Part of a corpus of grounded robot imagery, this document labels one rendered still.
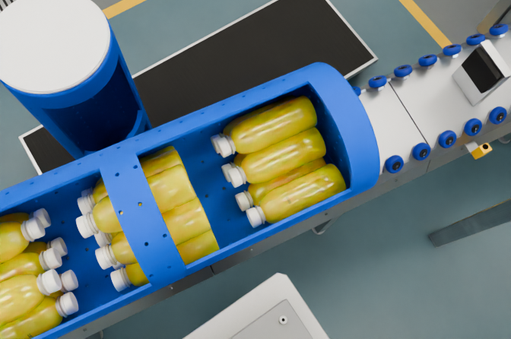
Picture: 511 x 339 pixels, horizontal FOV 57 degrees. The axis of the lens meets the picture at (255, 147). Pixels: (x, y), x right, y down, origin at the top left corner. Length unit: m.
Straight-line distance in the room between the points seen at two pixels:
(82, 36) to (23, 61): 0.14
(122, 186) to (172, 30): 1.68
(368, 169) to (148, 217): 0.41
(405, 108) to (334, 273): 0.98
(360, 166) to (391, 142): 0.33
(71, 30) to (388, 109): 0.79
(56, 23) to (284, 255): 1.28
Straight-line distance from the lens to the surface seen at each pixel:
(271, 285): 0.85
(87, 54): 1.17
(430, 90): 1.31
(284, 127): 0.94
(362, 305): 2.07
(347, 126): 0.86
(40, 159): 2.10
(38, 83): 1.17
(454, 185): 2.30
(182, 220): 0.87
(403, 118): 1.25
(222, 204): 1.07
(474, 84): 1.30
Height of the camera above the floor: 2.00
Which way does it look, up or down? 70 degrees down
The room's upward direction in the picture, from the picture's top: 8 degrees clockwise
